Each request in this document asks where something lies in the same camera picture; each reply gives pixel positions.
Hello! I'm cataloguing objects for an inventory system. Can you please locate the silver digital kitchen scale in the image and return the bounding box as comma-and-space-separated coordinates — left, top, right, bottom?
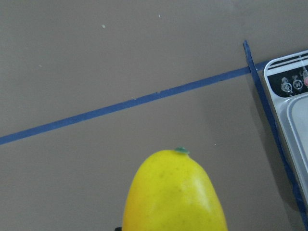
262, 51, 308, 205

